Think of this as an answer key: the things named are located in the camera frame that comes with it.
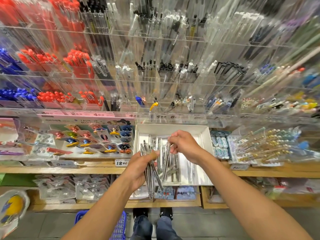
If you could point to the clear acrylic display rack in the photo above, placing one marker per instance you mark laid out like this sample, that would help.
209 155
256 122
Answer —
200 47

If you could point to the stack of clear gold-pen packets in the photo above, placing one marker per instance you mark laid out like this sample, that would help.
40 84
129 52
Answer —
270 145

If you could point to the rows of red pens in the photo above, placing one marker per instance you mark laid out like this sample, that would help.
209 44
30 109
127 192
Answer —
75 60

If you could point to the stack of blue eraser packets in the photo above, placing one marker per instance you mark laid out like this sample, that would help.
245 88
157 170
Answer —
220 145

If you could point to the green shelf panel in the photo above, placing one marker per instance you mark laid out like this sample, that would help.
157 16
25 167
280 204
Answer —
10 180

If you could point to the person's right leg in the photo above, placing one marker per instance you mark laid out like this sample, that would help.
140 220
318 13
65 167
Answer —
167 230

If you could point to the person's left forearm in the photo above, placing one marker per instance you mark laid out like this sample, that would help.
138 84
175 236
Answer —
100 215

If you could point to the white price tag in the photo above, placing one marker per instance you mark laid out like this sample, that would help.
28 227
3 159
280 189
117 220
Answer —
121 163

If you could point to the person's right hand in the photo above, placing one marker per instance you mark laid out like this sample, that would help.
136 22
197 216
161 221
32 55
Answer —
187 145

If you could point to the pile of silver pens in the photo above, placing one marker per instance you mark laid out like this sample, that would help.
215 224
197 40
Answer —
172 170

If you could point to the clear pen bundle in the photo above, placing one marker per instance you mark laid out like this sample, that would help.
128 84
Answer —
148 149

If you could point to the stack of pink packets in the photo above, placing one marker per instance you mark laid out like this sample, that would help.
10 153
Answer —
10 137

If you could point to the tray of colourful clip packets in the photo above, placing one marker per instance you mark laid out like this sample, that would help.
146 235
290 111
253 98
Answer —
87 140

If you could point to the row of small patterned packets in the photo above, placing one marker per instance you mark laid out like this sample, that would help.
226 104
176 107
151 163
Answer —
177 193

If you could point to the person's right shoe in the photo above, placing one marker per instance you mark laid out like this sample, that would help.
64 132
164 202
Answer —
167 213

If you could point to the rows of blue pens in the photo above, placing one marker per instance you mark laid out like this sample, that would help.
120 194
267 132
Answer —
10 62

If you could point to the stack of clear stationery packets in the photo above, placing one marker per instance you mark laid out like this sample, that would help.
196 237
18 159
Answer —
70 188

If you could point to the person's leg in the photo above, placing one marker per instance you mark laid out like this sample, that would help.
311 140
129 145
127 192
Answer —
141 230
167 230

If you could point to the round yellow blue packet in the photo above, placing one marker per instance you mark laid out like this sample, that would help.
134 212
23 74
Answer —
12 207

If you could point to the blue shopping basket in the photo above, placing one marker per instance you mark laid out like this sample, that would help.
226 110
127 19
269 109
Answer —
119 228

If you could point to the person's left hand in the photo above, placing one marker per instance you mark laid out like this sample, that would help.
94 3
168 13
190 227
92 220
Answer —
137 172

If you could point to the person's left shoe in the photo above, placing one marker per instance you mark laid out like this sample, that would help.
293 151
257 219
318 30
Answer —
140 213

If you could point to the person's shoe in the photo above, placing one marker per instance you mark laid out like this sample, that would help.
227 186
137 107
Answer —
140 213
167 213

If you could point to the person's left leg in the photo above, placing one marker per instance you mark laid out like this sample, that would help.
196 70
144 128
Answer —
141 230

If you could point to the white cardboard box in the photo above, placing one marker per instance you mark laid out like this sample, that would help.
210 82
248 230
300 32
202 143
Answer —
150 130

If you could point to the person's right forearm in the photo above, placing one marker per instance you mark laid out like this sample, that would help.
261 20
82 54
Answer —
250 202

